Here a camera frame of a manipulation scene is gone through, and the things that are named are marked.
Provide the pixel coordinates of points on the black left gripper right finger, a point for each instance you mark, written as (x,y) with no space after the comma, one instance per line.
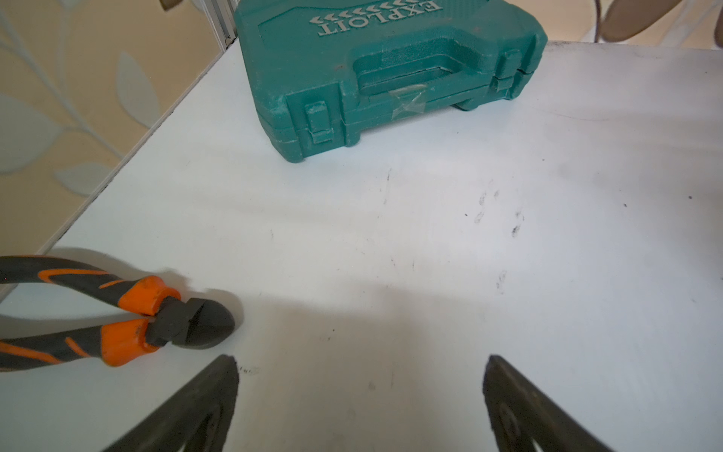
(523,418)

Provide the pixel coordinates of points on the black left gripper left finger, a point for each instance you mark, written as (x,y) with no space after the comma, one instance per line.
(196,418)

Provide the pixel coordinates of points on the orange black side cutters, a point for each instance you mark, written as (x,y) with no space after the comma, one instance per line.
(161,316)

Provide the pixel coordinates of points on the green plastic tool case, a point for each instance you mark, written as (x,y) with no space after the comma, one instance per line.
(323,72)

